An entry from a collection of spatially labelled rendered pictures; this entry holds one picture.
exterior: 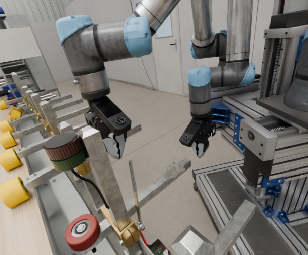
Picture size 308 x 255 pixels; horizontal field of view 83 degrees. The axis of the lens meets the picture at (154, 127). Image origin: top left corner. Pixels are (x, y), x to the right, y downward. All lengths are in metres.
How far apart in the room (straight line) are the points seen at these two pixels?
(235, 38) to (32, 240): 0.83
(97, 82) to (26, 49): 2.46
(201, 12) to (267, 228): 1.21
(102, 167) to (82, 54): 0.24
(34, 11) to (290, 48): 9.16
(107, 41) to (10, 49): 2.49
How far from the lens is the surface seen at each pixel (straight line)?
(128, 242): 0.54
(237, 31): 0.71
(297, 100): 0.68
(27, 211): 0.69
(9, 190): 0.69
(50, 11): 9.56
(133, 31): 0.39
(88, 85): 0.43
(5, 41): 2.85
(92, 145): 0.36
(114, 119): 0.40
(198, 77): 0.59
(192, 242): 0.22
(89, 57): 0.42
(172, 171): 0.64
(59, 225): 0.99
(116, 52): 0.40
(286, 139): 0.65
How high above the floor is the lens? 1.31
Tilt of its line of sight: 28 degrees down
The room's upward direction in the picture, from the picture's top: 10 degrees counter-clockwise
